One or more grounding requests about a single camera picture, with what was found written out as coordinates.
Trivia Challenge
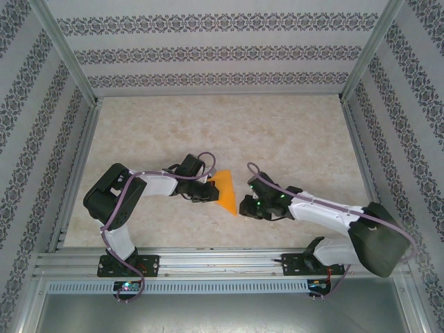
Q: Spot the orange paper sheet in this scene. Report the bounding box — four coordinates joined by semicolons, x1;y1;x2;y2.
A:
210;168;239;217

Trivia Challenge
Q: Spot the grey sheet metal tray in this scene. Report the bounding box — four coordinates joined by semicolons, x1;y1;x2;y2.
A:
20;277;426;333

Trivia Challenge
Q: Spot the thin aluminium crossbar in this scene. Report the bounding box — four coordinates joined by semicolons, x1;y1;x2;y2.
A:
95;92;343;99

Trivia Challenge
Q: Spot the wide aluminium base rail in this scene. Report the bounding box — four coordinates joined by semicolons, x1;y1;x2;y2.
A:
33;248;412;279

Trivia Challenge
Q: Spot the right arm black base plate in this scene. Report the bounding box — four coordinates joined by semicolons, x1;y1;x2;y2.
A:
282;253;345;278

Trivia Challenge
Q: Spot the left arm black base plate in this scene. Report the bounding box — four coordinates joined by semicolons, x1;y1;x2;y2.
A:
97;255;160;278

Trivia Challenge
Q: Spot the grey slotted cable duct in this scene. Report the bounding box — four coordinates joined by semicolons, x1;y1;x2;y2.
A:
46;280;310;295

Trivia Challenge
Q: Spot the aluminium side rail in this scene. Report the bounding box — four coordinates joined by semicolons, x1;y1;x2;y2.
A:
47;99;105;253
341;99;395;250

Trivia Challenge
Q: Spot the aluminium frame post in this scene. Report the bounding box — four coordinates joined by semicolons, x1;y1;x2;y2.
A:
33;0;101;107
338;0;407;104

